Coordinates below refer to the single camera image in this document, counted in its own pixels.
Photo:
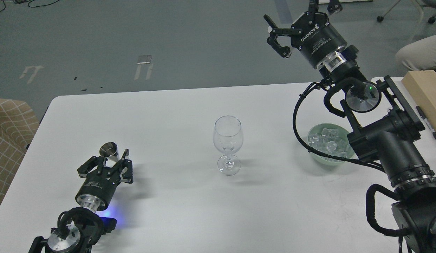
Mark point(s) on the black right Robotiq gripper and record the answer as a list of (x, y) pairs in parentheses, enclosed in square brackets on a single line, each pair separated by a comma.
[(318, 37)]

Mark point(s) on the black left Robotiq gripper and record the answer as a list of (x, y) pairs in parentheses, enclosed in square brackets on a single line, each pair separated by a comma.
[(97, 190)]

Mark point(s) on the steel double jigger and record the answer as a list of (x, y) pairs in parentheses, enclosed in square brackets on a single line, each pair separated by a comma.
[(109, 150)]

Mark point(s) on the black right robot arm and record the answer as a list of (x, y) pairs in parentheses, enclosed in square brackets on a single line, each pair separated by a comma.
[(384, 126)]

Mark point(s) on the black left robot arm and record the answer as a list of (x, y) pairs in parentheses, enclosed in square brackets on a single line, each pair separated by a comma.
[(80, 228)]

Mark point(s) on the green bowl of ice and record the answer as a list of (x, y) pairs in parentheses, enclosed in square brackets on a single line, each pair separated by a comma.
[(330, 139)]

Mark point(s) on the clear wine glass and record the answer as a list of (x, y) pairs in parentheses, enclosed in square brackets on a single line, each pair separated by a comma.
[(228, 139)]

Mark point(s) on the beige checked cloth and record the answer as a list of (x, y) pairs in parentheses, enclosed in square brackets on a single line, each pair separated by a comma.
[(18, 126)]

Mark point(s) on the office chair base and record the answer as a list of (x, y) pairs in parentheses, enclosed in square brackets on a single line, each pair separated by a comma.
[(419, 6)]

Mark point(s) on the black marker pen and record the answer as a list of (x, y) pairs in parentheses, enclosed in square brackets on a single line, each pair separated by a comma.
[(427, 122)]

